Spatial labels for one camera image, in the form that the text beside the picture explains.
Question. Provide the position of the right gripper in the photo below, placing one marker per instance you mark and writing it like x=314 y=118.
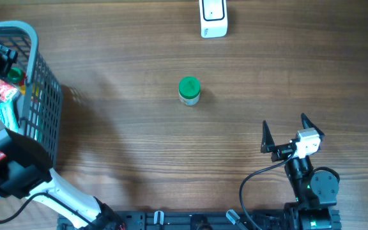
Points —
x=281 y=151

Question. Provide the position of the red sauce bottle green cap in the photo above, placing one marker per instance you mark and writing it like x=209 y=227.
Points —
x=18 y=77

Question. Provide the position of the red white small packet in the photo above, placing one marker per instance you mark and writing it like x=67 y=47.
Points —
x=7 y=91

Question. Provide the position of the teal tissue pack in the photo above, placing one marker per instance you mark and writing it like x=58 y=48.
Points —
x=8 y=117

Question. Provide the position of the green lid jar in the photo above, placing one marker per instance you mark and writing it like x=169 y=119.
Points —
x=189 y=90

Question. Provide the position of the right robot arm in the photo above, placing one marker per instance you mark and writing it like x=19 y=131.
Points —
x=315 y=189

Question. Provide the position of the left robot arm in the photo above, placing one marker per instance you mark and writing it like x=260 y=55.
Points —
x=81 y=210

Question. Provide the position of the white barcode scanner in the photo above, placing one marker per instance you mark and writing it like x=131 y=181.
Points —
x=213 y=17

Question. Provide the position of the grey plastic mesh basket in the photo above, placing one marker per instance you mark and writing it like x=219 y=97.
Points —
x=30 y=152

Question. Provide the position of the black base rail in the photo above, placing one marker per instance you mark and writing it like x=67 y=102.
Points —
x=219 y=220

